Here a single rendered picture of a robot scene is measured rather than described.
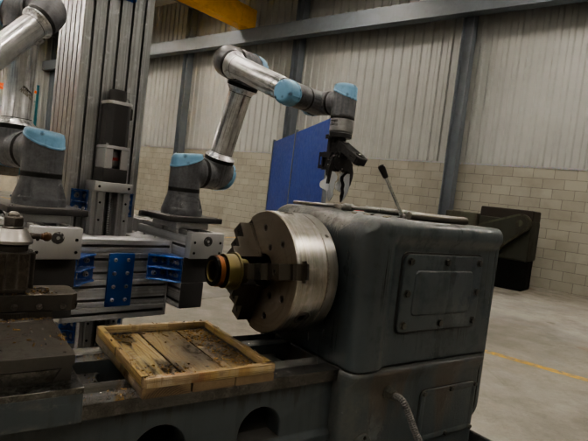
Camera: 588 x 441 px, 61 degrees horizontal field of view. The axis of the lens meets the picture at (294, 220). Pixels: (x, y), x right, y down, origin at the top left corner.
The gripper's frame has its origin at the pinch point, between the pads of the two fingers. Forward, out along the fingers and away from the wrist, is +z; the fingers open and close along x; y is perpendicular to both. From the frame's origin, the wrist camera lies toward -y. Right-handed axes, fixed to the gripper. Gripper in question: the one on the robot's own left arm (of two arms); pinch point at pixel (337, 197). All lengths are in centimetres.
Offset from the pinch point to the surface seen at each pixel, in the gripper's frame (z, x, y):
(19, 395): 37, 88, -35
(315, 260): 15.5, 26.8, -26.9
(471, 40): -373, -806, 576
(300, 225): 7.9, 27.9, -20.7
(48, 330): 32, 82, -17
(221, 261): 18, 45, -15
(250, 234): 12.3, 33.8, -7.1
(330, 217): 5.5, 14.8, -15.8
